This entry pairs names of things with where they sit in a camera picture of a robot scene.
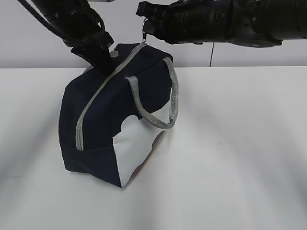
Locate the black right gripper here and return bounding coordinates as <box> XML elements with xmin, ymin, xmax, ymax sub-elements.
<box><xmin>136</xmin><ymin>0</ymin><xmax>230</xmax><ymax>44</ymax></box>

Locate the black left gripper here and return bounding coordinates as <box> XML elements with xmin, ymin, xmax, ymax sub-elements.
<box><xmin>32</xmin><ymin>0</ymin><xmax>113</xmax><ymax>75</ymax></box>

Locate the metal zipper pull ring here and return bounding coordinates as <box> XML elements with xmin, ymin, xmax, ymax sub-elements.
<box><xmin>141</xmin><ymin>18</ymin><xmax>151</xmax><ymax>45</ymax></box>

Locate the navy blue lunch bag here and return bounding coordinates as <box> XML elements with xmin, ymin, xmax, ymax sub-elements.
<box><xmin>59</xmin><ymin>43</ymin><xmax>179</xmax><ymax>187</ymax></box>

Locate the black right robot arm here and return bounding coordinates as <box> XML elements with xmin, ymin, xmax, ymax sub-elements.
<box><xmin>136</xmin><ymin>0</ymin><xmax>307</xmax><ymax>48</ymax></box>

